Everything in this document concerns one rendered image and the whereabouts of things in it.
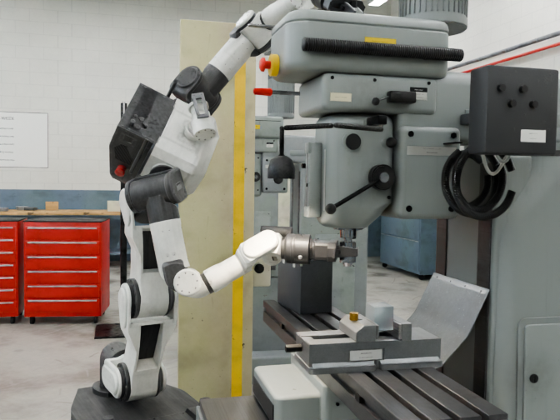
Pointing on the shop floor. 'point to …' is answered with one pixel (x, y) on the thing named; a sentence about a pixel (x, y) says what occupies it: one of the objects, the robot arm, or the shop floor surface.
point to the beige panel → (219, 232)
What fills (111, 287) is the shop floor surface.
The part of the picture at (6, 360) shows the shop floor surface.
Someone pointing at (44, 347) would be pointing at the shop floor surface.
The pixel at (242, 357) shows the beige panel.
